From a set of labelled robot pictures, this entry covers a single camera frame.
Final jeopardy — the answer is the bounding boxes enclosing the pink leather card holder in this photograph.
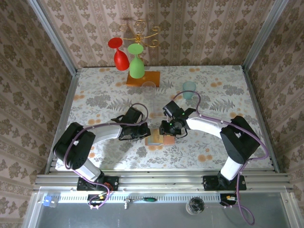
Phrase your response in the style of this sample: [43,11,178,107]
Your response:
[145,134,176,146]

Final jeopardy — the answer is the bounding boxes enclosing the teal plastic tumbler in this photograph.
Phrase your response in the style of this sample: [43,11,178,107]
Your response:
[182,81,197,100]

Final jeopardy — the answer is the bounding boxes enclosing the clear drinking glass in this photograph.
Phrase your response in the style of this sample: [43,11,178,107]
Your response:
[142,81,157,96]

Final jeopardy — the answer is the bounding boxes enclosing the orange wooden rack base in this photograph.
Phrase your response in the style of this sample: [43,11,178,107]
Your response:
[125,70,161,88]

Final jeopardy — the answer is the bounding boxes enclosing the green wine glass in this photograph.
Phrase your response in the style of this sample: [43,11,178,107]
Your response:
[127,43,145,79]

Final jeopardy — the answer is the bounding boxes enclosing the red wine glass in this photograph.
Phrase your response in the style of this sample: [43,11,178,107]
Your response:
[108,37,130,71]

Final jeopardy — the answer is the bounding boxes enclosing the black connector block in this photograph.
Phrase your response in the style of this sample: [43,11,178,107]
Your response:
[87,193,110,210]
[219,193,238,207]

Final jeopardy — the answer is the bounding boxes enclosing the clear glass jar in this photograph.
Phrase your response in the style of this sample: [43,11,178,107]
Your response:
[185,196,205,216]

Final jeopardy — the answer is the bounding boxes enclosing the grey metal tray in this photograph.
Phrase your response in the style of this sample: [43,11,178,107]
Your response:
[23,186,297,228]

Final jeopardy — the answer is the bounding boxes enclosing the blue plastic connector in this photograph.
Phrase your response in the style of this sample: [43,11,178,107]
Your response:
[42,196,59,207]

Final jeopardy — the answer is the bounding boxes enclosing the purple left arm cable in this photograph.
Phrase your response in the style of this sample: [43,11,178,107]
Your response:
[63,103,149,211]

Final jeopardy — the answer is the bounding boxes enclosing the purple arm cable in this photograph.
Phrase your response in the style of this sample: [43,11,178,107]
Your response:
[171,90,270,226]
[63,103,149,211]

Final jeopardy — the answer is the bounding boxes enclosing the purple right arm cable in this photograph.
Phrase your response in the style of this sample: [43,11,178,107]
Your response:
[171,90,270,226]

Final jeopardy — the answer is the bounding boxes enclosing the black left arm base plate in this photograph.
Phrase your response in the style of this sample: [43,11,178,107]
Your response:
[77,175,119,191]

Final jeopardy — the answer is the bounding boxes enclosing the aluminium front frame rail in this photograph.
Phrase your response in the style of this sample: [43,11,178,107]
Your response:
[33,169,294,192]

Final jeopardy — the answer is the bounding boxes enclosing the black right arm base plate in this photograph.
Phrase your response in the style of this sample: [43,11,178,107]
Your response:
[203,175,247,191]

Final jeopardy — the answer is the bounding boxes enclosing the green handled ratchet tool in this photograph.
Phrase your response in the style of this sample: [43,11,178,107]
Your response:
[123,197,157,209]

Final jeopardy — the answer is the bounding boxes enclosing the aluminium table side rail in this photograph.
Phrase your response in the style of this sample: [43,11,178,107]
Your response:
[45,68,80,175]
[241,66,280,171]

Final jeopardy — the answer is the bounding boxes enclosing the slotted white cable duct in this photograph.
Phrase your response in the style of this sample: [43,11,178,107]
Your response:
[58,194,223,204]

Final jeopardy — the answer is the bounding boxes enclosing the gold wire glass rack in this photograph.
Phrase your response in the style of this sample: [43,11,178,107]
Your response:
[118,19,160,48]

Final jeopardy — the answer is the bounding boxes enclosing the aluminium corner post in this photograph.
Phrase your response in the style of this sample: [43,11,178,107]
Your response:
[27,0,79,76]
[243,0,289,69]

